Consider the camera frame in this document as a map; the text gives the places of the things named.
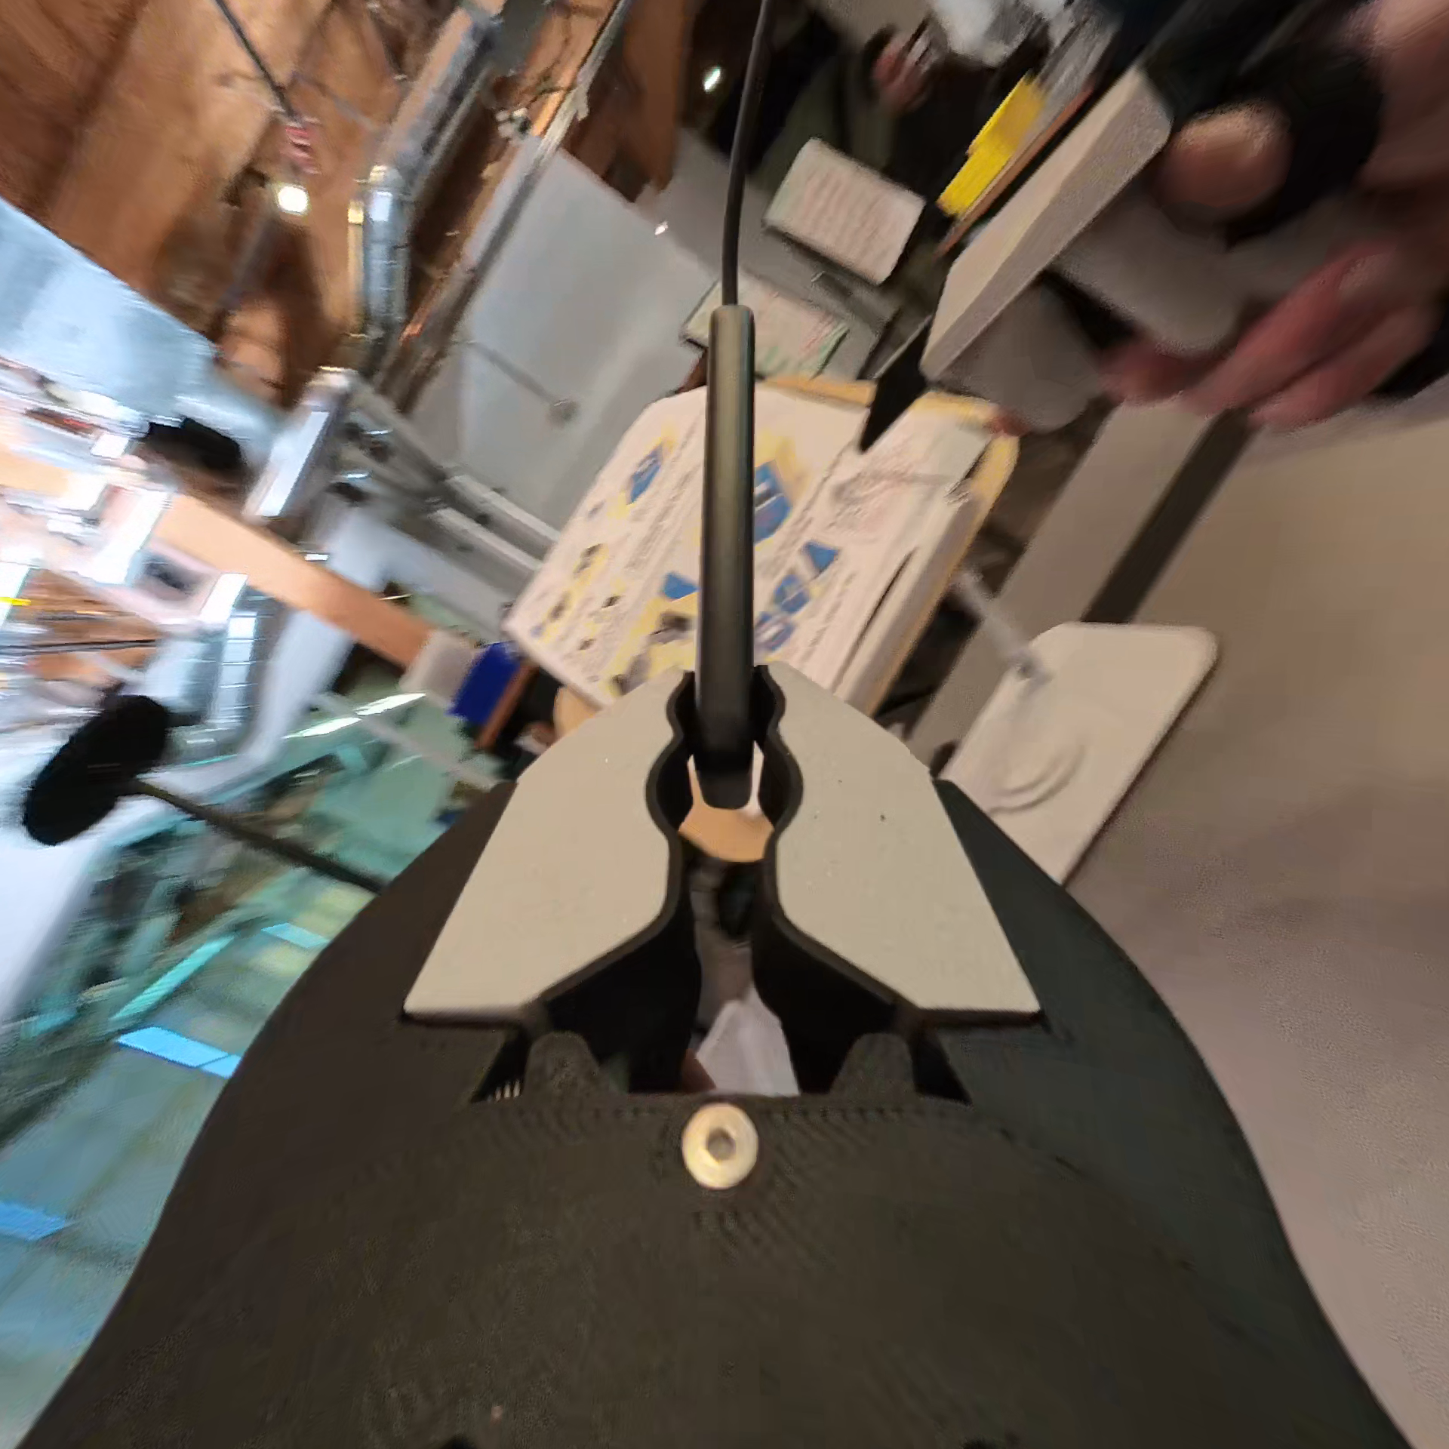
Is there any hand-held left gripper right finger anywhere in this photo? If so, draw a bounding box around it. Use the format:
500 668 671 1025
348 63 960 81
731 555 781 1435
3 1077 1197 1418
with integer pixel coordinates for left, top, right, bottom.
748 664 1043 1088

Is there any instruction sheet on stand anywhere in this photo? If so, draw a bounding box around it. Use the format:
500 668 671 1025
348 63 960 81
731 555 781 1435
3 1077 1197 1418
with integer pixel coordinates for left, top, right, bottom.
556 374 1021 730

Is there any yellow plastic bin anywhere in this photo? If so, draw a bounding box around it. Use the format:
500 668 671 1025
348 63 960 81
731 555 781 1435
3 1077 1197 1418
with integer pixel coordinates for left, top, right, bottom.
941 75 1051 222

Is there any black pole stand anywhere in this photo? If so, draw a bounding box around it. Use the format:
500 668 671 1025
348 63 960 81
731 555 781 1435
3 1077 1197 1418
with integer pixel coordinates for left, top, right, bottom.
23 695 399 896

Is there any slim black usb hub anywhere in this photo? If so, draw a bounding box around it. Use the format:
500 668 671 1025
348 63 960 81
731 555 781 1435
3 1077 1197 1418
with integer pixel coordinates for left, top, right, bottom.
693 306 763 810

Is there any white stand base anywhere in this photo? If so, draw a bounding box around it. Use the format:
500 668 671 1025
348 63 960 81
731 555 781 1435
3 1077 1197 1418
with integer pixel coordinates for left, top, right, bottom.
941 570 1220 884

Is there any printed instruction sheet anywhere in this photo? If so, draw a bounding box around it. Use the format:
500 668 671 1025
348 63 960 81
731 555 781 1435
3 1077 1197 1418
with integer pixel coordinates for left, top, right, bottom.
511 389 998 703

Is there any white easel board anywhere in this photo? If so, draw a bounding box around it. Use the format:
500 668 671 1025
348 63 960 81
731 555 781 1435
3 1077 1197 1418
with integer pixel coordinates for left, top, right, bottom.
684 271 853 380
766 136 929 286

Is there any person's right hand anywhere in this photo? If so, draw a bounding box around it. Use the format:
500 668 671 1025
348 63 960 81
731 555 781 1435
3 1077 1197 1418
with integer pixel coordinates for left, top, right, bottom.
1105 0 1449 436

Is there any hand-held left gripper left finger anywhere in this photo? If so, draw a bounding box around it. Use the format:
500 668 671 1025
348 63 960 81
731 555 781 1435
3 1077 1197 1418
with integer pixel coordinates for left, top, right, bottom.
403 674 704 1088

